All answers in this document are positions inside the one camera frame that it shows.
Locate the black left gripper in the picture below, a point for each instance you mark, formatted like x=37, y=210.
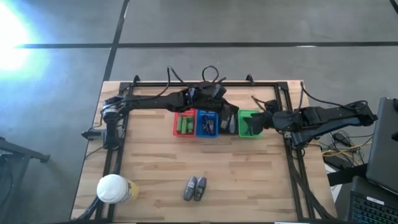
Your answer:
x=208, y=95

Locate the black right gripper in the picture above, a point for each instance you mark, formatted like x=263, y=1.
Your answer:
x=284, y=119

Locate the black travel tube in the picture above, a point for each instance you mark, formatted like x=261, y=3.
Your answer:
x=205, y=125
x=212, y=126

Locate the small green toiletry pack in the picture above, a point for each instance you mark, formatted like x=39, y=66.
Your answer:
x=184, y=125
x=190, y=124
x=179, y=124

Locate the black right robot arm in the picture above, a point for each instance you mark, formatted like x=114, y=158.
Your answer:
x=329, y=119

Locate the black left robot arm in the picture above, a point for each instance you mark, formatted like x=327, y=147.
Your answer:
x=146, y=101

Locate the green plastic basket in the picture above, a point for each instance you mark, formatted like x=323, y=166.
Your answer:
x=242, y=114

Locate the black plastic basket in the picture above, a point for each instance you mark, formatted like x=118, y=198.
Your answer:
x=228, y=133

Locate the blue plastic basket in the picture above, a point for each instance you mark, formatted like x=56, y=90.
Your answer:
x=199, y=132

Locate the red plastic basket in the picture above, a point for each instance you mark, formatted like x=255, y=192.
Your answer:
x=175, y=132

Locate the black power brick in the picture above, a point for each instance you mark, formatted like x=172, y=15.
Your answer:
x=334, y=161

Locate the grey laptop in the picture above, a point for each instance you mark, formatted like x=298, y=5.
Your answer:
x=384, y=146

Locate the white-lidded yellow wipes canister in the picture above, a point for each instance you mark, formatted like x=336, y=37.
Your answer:
x=114, y=188

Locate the black backlit keyboard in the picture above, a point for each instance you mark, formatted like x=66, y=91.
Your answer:
x=373, y=210

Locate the black metal stand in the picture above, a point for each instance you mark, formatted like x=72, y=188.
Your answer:
x=21, y=152

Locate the black metal table frame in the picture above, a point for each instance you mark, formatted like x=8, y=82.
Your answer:
x=149, y=84

